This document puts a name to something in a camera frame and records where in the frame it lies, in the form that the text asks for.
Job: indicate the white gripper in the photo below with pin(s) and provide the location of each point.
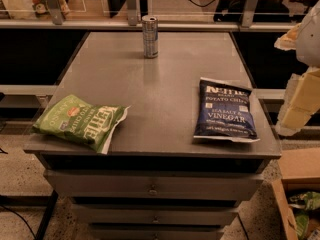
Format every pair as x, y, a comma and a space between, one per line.
310, 39

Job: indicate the green jalapeno chip bag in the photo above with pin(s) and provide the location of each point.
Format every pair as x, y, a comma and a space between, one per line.
74, 120

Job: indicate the blue salt vinegar chip bag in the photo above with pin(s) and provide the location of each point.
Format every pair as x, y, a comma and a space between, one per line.
224, 112

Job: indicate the green bag in box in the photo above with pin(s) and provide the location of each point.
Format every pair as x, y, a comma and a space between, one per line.
305, 206

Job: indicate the cardboard box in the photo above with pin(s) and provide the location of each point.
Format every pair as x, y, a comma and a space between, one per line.
300, 170

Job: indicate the grey drawer cabinet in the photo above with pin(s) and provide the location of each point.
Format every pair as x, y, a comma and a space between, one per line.
157, 181

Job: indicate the silver drink can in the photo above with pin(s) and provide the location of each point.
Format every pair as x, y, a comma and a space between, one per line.
150, 36

